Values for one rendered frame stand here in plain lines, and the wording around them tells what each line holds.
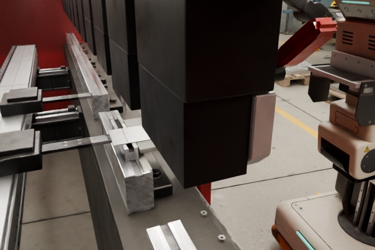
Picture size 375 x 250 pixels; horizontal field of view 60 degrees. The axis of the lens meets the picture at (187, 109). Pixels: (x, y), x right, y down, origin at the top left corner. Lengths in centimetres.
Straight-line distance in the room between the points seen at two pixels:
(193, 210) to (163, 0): 55
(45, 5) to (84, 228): 170
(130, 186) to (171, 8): 50
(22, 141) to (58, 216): 153
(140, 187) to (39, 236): 148
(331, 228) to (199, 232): 112
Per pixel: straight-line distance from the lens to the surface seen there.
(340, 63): 135
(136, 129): 82
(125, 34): 44
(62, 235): 211
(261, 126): 29
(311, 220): 175
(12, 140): 77
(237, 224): 208
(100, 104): 122
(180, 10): 24
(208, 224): 71
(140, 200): 73
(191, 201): 77
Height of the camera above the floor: 134
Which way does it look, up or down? 21 degrees down
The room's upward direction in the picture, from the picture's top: straight up
